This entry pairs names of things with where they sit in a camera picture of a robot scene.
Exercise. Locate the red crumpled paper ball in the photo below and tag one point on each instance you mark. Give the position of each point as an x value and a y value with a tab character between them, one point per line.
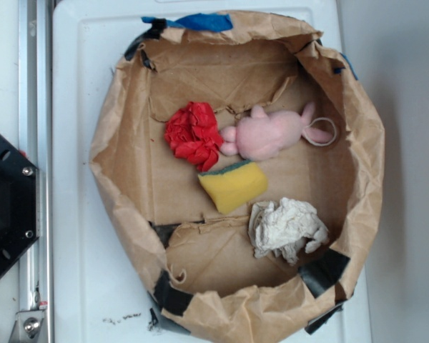
192	134

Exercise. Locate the aluminium frame rail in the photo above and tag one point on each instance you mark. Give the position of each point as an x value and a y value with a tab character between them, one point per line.
36	290

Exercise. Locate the yellow green sponge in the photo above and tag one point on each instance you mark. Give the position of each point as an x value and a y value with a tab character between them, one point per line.
235	185

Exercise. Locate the pink plush toy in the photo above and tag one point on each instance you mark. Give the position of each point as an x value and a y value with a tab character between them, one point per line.
262	136

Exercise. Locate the metal corner bracket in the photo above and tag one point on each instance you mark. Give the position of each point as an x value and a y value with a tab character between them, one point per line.
29	327

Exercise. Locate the brown paper-lined bin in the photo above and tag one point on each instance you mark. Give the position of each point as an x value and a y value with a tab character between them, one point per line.
197	263

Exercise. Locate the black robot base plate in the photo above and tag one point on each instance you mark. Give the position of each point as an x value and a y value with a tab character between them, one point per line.
18	198

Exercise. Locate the white crumpled paper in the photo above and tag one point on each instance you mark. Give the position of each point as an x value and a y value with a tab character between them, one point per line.
285	228

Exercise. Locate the white plastic tray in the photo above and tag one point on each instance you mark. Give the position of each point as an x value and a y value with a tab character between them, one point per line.
98	296

